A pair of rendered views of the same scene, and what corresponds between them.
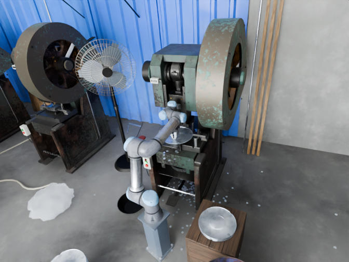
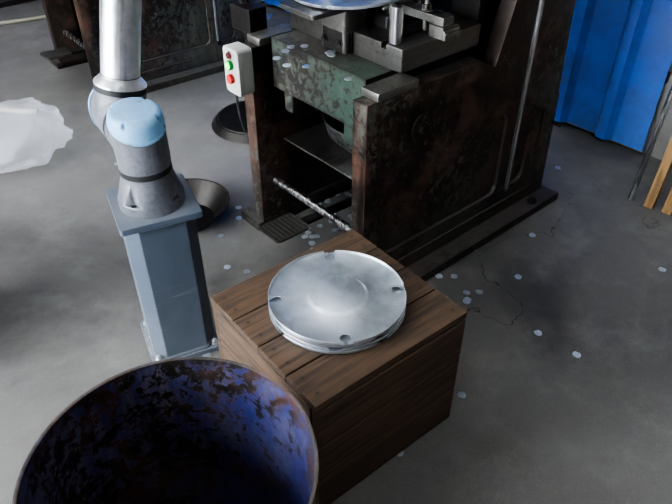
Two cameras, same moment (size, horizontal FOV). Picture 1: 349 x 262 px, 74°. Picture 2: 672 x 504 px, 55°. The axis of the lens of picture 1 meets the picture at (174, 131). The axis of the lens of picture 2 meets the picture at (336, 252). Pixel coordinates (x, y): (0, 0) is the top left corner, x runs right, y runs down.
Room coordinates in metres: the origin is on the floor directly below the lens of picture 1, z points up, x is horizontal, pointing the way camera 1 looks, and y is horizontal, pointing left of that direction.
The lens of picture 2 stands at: (0.19, -0.66, 1.28)
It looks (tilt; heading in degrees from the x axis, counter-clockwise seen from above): 38 degrees down; 23
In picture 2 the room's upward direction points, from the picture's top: straight up
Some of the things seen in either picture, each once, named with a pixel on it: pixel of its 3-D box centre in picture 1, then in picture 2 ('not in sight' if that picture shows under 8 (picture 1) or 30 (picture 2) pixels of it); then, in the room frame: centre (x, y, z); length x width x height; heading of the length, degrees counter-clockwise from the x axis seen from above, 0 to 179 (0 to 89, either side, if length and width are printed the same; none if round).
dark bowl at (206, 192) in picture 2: (132, 204); (186, 210); (1.67, 0.52, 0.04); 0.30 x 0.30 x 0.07
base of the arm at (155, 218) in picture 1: (152, 211); (148, 182); (1.18, 0.22, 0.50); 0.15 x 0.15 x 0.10
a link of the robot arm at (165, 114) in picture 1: (167, 114); not in sight; (1.64, 0.04, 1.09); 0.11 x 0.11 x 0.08; 55
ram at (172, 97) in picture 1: (179, 106); not in sight; (1.86, -0.06, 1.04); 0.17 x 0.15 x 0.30; 154
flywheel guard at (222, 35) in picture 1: (221, 71); not in sight; (1.84, -0.43, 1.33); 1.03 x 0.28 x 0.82; 154
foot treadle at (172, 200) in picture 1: (181, 185); (343, 204); (1.77, -0.02, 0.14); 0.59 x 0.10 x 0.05; 154
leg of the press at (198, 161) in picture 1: (213, 152); (479, 117); (1.90, -0.38, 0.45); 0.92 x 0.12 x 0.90; 154
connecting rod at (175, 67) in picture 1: (179, 80); not in sight; (1.89, -0.08, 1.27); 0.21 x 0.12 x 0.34; 154
